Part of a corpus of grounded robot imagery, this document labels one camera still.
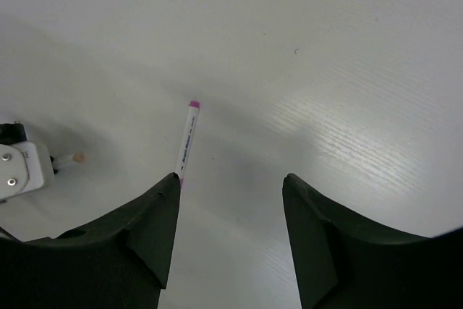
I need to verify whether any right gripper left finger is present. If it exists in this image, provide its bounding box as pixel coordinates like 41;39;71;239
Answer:
1;173;180;308

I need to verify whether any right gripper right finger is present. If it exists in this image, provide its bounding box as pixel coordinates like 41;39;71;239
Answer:
282;174;462;308

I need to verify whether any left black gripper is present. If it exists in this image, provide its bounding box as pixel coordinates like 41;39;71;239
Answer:
0;123;27;145

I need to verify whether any peach capped marker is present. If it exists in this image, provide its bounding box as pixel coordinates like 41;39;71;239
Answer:
51;152;85;171

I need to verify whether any magenta capped white marker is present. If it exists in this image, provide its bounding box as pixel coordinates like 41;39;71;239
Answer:
174;100;200;185

